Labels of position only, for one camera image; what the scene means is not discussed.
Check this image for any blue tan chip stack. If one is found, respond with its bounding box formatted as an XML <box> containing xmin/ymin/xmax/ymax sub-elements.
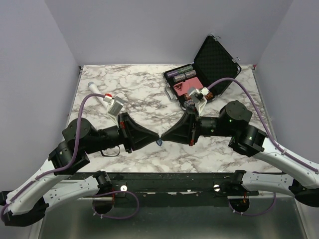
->
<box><xmin>183</xmin><ymin>100</ymin><xmax>195</xmax><ymax>109</ymax></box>

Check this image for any white microphone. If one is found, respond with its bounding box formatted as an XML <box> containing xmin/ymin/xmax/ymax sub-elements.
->
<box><xmin>88</xmin><ymin>82</ymin><xmax>108</xmax><ymax>108</ymax></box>

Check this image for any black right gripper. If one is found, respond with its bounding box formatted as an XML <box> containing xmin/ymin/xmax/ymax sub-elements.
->
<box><xmin>161</xmin><ymin>106</ymin><xmax>235</xmax><ymax>146</ymax></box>

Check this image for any blue plastic key tag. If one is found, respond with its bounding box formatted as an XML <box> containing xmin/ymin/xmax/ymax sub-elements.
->
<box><xmin>156</xmin><ymin>139</ymin><xmax>163</xmax><ymax>146</ymax></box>

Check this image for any black table front rail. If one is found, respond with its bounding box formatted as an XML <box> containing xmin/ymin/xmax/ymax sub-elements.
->
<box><xmin>69</xmin><ymin>171</ymin><xmax>275</xmax><ymax>207</ymax></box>

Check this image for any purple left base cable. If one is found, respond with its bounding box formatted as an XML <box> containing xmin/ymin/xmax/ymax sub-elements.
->
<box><xmin>93</xmin><ymin>186</ymin><xmax>142</xmax><ymax>220</ymax></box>

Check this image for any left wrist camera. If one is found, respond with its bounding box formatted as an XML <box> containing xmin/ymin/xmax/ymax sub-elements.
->
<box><xmin>103</xmin><ymin>94</ymin><xmax>125</xmax><ymax>124</ymax></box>

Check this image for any purple chip stack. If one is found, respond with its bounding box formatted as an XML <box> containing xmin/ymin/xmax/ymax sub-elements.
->
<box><xmin>166</xmin><ymin>70</ymin><xmax>179</xmax><ymax>78</ymax></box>

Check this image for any pink playing card deck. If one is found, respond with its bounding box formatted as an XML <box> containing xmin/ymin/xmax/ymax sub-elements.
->
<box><xmin>173</xmin><ymin>82</ymin><xmax>190</xmax><ymax>96</ymax></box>

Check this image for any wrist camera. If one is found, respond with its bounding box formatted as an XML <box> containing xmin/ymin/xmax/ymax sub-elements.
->
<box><xmin>188</xmin><ymin>87</ymin><xmax>210</xmax><ymax>116</ymax></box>
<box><xmin>103</xmin><ymin>94</ymin><xmax>125</xmax><ymax>124</ymax></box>

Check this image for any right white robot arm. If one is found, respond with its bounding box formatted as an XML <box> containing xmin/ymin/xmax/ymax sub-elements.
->
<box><xmin>161</xmin><ymin>101</ymin><xmax>319</xmax><ymax>207</ymax></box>

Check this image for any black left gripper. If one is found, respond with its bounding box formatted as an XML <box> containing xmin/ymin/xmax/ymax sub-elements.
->
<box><xmin>85</xmin><ymin>112</ymin><xmax>161</xmax><ymax>154</ymax></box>

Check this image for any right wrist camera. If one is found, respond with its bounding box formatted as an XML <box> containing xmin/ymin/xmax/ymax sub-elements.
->
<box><xmin>188</xmin><ymin>87</ymin><xmax>210</xmax><ymax>116</ymax></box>

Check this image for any green chip stack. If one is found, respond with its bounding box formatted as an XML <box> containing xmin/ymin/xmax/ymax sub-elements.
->
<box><xmin>177</xmin><ymin>65</ymin><xmax>193</xmax><ymax>74</ymax></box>

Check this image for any black poker chip case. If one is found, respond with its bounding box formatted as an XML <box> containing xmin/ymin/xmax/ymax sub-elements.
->
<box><xmin>163</xmin><ymin>35</ymin><xmax>241</xmax><ymax>109</ymax></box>

